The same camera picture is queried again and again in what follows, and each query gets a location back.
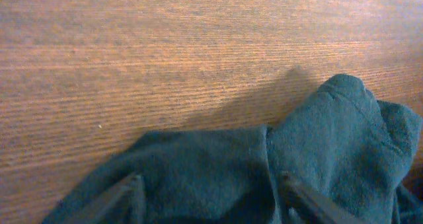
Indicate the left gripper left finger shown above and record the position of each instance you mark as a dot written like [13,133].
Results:
[95,211]

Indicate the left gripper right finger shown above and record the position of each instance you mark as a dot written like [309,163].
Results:
[310,205]

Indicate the dark green t-shirt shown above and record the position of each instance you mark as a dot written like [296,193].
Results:
[341,141]

